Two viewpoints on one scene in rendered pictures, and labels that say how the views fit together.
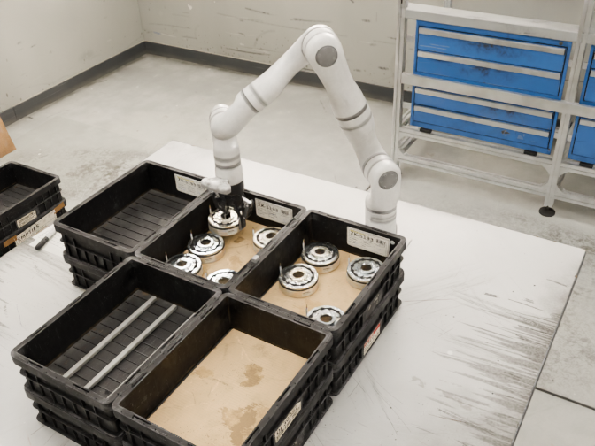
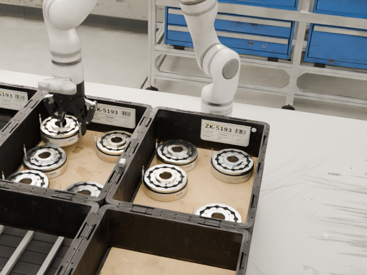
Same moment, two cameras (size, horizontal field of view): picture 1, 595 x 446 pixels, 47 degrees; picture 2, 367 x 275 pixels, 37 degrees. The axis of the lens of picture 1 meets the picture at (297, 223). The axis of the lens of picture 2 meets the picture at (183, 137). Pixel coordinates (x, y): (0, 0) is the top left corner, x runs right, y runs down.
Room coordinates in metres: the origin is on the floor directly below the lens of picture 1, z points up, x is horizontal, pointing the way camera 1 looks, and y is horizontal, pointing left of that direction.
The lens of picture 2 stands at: (0.41, 0.35, 1.66)
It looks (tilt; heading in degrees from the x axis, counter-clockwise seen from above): 34 degrees down; 339
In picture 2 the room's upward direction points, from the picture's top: 3 degrees clockwise
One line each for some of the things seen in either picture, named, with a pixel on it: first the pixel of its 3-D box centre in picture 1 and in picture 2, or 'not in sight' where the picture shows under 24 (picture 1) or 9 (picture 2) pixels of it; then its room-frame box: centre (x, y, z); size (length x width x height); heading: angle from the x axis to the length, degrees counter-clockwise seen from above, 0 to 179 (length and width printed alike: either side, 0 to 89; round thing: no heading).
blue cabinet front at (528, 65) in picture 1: (482, 88); (229, 4); (3.04, -0.92, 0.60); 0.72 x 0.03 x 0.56; 58
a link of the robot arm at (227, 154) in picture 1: (224, 134); (62, 26); (1.61, 0.18, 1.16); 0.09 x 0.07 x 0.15; 8
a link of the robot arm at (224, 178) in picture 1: (224, 172); (63, 70); (1.59, 0.19, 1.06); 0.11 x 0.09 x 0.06; 147
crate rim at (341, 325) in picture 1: (320, 266); (195, 162); (1.34, -0.05, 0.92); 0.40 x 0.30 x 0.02; 147
